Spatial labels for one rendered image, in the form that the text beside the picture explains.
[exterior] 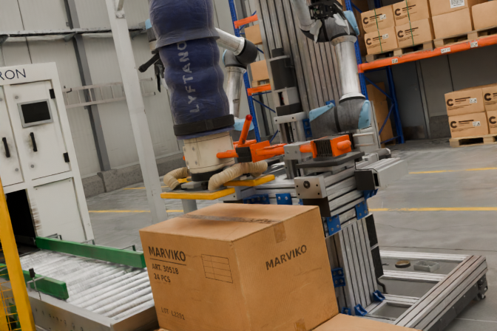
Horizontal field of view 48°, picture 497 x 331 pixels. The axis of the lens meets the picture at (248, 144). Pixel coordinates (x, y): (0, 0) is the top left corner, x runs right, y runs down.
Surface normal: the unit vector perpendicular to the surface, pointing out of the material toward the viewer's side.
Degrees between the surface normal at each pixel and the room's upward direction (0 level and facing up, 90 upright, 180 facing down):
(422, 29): 90
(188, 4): 81
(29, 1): 90
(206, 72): 70
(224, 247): 90
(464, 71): 90
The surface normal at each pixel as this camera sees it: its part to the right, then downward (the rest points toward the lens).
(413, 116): -0.66, 0.18
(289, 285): 0.64, -0.07
